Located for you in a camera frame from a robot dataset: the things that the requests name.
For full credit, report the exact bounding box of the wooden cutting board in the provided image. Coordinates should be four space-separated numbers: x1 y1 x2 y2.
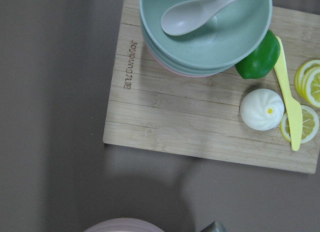
103 0 320 174

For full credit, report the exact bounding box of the green bowl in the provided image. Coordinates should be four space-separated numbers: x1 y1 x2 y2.
141 25 232 76
139 0 273 69

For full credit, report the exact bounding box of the pink bowl under stack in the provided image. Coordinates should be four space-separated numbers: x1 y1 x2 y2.
145 44 212 78

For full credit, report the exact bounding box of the pink spoon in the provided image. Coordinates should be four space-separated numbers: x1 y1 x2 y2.
160 0 237 36

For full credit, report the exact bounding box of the white steamed bun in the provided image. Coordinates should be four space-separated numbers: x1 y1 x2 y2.
240 88 285 131

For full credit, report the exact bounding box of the green bell pepper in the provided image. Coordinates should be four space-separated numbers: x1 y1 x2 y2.
235 30 280 79

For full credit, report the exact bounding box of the yellow plastic knife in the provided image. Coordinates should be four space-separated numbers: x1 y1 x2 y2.
273 35 303 151

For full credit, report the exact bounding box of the grey metal object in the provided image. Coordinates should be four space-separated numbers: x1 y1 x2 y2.
200 221 227 232

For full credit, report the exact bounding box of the lemon slice at edge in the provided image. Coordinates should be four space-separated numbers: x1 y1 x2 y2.
294 59 320 108

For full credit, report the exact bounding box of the lemon slice under knife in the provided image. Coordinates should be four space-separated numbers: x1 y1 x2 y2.
279 105 320 144

